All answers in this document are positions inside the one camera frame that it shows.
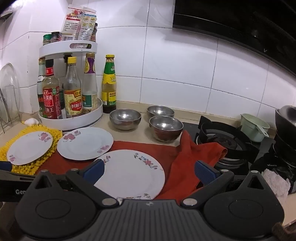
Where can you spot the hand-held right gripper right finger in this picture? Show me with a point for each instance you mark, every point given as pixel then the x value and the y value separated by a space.
pixel 204 172

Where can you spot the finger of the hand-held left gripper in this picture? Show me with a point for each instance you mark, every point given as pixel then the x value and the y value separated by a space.
pixel 5 166

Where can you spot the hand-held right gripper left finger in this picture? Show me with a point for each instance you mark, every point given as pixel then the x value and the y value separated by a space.
pixel 92 172

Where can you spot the medium white floral plate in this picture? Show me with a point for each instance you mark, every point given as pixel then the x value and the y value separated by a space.
pixel 84 143

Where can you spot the small white floral plate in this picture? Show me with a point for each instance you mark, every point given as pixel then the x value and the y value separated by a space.
pixel 30 148

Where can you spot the large white floral plate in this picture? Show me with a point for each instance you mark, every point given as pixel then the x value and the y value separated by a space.
pixel 131 173

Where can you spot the steel bowl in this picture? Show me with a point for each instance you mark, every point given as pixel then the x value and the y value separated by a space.
pixel 124 119
pixel 160 111
pixel 165 128

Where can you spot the red cloth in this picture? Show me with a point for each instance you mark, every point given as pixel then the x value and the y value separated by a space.
pixel 182 162

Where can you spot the black burner grate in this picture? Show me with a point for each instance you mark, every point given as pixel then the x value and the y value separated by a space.
pixel 208 133

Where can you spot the yellow chenille mat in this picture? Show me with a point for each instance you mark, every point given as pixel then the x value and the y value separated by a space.
pixel 56 136

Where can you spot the garlic bulb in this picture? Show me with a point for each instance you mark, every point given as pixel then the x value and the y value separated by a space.
pixel 32 122

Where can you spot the white two-tier seasoning rack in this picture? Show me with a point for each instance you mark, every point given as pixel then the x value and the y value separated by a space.
pixel 69 124

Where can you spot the green plastic cup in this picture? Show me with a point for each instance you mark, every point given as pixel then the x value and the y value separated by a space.
pixel 252 129

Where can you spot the white fluffy towel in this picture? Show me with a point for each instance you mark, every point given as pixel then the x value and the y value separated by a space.
pixel 275 183

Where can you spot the glass pot lid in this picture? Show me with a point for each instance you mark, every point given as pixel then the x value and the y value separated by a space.
pixel 10 92

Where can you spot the yellow-cap vinegar bottle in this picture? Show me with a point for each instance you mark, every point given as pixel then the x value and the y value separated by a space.
pixel 72 99

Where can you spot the red-label soy sauce bottle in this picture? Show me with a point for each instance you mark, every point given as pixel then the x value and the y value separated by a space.
pixel 51 99

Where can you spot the purple-label clear bottle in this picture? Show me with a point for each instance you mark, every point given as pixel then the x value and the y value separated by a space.
pixel 90 88

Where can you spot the yellow-label oil bottle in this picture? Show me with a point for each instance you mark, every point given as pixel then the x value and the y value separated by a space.
pixel 109 88

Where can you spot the black pot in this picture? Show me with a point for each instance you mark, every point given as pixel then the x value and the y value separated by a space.
pixel 285 129

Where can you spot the green-cap spice jar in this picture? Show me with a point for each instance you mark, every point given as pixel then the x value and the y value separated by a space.
pixel 47 39

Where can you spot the black-cap spice jar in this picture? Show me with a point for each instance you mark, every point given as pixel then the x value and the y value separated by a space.
pixel 55 37

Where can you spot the yellow and white seasoning bag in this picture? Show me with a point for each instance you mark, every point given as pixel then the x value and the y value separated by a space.
pixel 86 26

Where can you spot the red and white seasoning bag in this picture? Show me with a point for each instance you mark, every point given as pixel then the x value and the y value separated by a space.
pixel 70 25

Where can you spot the black range hood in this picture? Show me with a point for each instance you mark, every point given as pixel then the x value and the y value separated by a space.
pixel 231 20

